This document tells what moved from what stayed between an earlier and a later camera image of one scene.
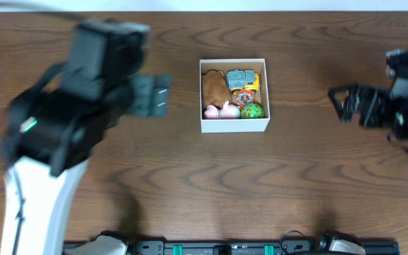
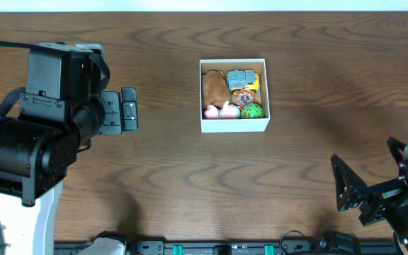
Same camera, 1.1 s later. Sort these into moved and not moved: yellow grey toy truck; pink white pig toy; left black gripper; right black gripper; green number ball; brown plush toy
Moved: right black gripper; left black gripper
Not moved: pink white pig toy; brown plush toy; yellow grey toy truck; green number ball
